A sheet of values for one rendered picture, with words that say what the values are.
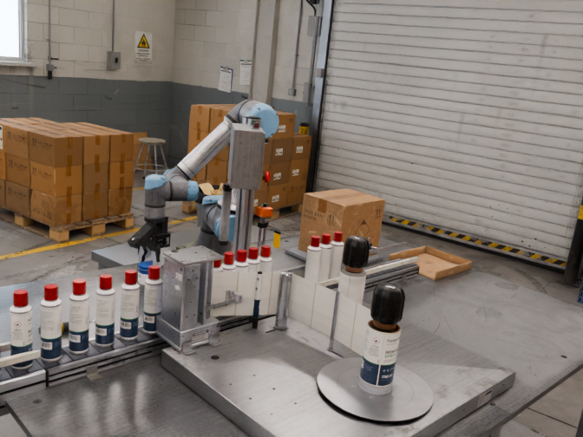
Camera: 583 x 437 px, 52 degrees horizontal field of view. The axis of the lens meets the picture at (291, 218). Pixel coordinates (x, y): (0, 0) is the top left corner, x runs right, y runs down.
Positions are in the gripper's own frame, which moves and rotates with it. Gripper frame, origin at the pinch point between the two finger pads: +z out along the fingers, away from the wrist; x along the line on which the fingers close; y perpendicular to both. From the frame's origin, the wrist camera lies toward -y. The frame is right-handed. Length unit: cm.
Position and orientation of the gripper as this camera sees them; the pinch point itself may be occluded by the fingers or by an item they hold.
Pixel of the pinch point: (147, 269)
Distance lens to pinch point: 228.1
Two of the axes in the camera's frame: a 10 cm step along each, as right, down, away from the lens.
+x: -8.0, -2.3, 5.6
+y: 5.9, -1.6, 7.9
